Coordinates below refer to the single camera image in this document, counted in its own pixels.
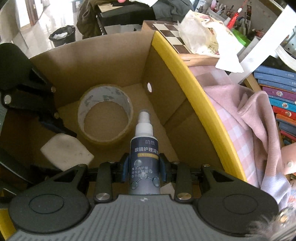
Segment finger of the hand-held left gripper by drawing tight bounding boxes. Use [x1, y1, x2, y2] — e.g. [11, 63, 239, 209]
[1, 67, 77, 138]
[0, 148, 32, 184]

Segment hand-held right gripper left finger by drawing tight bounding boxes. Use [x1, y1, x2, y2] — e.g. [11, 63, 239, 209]
[45, 152, 130, 202]

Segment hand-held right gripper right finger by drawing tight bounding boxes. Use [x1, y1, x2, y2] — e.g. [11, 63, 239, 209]
[159, 152, 247, 202]

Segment dark label spray bottle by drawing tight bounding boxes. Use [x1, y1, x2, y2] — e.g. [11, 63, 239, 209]
[128, 109, 163, 196]

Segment yellow adhesive tape roll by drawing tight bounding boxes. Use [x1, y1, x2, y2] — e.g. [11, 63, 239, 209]
[77, 85, 134, 145]

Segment yellow cardboard box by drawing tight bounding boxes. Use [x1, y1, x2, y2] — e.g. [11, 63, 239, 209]
[0, 30, 248, 241]

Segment black trash bin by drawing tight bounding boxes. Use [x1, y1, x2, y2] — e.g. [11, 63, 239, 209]
[48, 25, 77, 48]

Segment pink purple blanket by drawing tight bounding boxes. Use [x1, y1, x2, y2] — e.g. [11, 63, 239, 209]
[205, 83, 292, 209]

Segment peach cloth with metal snap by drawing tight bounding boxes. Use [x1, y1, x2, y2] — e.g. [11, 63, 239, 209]
[280, 143, 296, 183]

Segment grey fluffy sleeve cuff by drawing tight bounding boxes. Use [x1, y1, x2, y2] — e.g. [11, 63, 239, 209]
[248, 207, 296, 241]

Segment wooden chessboard box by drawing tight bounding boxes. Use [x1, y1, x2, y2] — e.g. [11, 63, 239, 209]
[141, 20, 222, 68]

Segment printed plastic bag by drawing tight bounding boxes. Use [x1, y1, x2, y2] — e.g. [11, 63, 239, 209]
[178, 10, 245, 73]

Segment row of slanted books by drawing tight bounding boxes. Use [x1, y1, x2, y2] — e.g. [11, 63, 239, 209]
[253, 65, 296, 149]

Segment green plastic item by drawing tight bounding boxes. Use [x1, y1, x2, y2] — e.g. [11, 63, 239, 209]
[231, 28, 252, 46]

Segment white bookshelf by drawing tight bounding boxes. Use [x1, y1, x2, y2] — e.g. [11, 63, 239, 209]
[240, 5, 296, 84]

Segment red tassel ornament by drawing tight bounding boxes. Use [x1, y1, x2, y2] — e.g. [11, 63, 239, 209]
[227, 6, 244, 29]

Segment black frame side table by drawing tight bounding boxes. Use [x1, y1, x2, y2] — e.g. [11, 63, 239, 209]
[97, 2, 148, 35]

